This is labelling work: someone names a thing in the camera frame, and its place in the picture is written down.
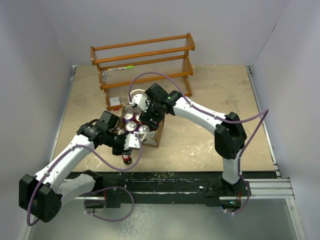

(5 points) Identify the purple can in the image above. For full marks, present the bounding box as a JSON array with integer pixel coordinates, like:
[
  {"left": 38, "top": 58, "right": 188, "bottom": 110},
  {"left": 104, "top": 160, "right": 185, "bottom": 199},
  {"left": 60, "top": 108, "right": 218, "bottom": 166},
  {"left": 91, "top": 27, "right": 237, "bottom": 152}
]
[
  {"left": 124, "top": 121, "right": 139, "bottom": 133},
  {"left": 138, "top": 124, "right": 150, "bottom": 138},
  {"left": 122, "top": 110, "right": 135, "bottom": 123}
]

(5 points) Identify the red cola can front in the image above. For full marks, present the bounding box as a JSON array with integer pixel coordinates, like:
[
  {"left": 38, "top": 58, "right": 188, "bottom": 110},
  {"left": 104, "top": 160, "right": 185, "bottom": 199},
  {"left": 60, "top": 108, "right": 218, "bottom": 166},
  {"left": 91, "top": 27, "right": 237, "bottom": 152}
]
[{"left": 134, "top": 113, "right": 142, "bottom": 124}]

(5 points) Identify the canvas tote bag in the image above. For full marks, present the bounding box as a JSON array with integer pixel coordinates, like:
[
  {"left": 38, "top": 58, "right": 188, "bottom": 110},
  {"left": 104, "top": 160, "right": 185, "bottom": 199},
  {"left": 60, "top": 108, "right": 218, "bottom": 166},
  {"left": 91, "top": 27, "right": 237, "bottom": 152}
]
[{"left": 119, "top": 104, "right": 165, "bottom": 148}]

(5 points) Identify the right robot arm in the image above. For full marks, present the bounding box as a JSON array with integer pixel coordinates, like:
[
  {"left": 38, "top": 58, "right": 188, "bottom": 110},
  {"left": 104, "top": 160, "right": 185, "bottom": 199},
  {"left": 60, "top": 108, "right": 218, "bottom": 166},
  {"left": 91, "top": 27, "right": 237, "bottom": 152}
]
[{"left": 132, "top": 83, "right": 247, "bottom": 196}]

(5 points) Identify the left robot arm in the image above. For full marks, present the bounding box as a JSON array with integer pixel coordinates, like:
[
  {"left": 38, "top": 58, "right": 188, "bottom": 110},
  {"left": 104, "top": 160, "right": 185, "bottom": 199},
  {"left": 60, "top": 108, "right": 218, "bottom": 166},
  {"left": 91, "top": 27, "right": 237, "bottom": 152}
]
[{"left": 18, "top": 111, "right": 141, "bottom": 227}]

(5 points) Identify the small red-capped dark bottle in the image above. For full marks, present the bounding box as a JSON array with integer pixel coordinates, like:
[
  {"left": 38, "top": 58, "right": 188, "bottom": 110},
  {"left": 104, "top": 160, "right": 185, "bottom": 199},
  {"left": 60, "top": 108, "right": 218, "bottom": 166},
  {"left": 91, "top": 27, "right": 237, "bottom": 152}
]
[{"left": 122, "top": 155, "right": 132, "bottom": 165}]

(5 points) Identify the white box under rack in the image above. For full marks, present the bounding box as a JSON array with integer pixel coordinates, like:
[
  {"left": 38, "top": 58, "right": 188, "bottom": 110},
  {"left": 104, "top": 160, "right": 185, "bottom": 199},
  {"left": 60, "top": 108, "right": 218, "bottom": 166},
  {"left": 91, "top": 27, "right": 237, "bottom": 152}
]
[{"left": 109, "top": 96, "right": 121, "bottom": 107}]

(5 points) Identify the green-capped marker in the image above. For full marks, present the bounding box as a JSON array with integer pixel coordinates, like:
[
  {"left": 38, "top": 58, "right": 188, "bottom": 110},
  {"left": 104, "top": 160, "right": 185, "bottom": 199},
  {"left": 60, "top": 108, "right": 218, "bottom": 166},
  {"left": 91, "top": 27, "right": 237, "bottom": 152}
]
[{"left": 107, "top": 65, "right": 134, "bottom": 71}]

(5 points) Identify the orange wooden rack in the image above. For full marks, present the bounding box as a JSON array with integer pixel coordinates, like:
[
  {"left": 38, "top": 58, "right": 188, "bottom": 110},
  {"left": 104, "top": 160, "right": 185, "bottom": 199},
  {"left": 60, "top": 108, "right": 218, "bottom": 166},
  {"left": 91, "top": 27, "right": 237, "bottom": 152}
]
[{"left": 90, "top": 33, "right": 196, "bottom": 110}]

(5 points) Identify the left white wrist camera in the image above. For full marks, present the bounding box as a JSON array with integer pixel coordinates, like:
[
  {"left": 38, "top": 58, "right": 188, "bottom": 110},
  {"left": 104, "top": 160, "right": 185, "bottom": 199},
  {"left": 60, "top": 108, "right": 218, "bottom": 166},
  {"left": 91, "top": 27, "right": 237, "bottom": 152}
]
[{"left": 124, "top": 133, "right": 141, "bottom": 151}]

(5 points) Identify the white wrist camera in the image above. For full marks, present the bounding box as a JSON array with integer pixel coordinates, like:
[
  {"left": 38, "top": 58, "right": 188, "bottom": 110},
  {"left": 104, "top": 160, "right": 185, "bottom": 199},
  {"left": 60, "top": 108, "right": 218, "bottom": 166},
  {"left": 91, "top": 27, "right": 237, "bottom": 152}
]
[
  {"left": 124, "top": 133, "right": 141, "bottom": 151},
  {"left": 129, "top": 93, "right": 149, "bottom": 112}
]

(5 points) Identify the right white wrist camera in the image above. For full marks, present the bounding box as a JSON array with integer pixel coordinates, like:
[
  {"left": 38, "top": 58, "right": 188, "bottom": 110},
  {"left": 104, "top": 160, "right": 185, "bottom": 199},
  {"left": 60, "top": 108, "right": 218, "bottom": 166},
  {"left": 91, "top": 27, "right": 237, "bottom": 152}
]
[{"left": 129, "top": 93, "right": 149, "bottom": 112}]

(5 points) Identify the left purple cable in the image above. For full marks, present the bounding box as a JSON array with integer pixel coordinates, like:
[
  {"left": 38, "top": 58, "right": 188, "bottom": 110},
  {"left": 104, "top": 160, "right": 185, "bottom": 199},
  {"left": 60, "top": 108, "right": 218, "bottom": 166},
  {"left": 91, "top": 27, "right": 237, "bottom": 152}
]
[{"left": 26, "top": 132, "right": 143, "bottom": 227}]

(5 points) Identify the purple cable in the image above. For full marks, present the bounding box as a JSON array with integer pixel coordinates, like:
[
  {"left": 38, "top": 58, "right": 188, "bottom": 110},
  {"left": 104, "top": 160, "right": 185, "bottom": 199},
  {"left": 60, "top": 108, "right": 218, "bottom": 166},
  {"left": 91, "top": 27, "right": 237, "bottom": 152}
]
[
  {"left": 26, "top": 132, "right": 143, "bottom": 227},
  {"left": 128, "top": 72, "right": 270, "bottom": 216}
]

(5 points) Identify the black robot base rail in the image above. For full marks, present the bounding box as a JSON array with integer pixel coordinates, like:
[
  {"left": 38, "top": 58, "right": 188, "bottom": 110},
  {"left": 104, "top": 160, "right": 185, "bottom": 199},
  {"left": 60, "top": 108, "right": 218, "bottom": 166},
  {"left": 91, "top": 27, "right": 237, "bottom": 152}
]
[{"left": 62, "top": 170, "right": 278, "bottom": 209}]

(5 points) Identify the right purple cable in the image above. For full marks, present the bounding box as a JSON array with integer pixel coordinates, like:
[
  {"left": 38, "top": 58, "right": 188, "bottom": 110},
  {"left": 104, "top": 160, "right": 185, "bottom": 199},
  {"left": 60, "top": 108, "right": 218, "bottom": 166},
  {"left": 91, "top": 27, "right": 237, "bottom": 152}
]
[{"left": 128, "top": 72, "right": 270, "bottom": 216}]

